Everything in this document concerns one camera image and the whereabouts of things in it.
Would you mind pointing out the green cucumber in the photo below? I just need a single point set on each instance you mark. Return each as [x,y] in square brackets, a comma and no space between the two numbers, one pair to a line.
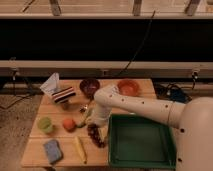
[83,122]

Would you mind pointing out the striped box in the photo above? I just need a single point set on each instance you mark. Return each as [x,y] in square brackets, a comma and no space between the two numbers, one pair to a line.
[63,95]

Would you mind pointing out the orange bowl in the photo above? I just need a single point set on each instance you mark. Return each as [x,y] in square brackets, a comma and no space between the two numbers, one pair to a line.
[128,87]

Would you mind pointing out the white folded paper carton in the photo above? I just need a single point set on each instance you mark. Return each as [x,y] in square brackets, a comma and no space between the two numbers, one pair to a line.
[50,86]

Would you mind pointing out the dark red bowl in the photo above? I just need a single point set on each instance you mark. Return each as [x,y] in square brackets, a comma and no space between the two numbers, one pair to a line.
[89,87]

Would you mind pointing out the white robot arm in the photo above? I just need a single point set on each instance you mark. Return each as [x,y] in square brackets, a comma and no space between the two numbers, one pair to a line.
[194,120]

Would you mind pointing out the blue sponge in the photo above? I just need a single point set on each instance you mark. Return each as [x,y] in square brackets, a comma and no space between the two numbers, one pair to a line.
[53,151]

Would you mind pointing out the wooden board table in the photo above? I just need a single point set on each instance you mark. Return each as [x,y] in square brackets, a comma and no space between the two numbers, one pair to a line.
[34,154]

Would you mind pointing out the small metal object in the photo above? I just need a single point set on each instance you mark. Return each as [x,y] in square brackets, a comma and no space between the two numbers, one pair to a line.
[83,109]

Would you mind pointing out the green plastic tray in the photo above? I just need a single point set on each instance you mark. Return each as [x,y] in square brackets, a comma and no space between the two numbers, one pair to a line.
[137,142]

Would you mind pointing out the orange fruit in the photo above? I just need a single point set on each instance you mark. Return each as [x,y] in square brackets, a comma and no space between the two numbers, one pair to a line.
[69,124]

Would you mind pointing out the dark red grape bunch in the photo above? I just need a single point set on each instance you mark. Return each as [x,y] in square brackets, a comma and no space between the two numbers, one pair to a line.
[94,134]

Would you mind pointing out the small green cup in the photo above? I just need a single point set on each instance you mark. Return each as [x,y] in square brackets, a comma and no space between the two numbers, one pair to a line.
[45,125]

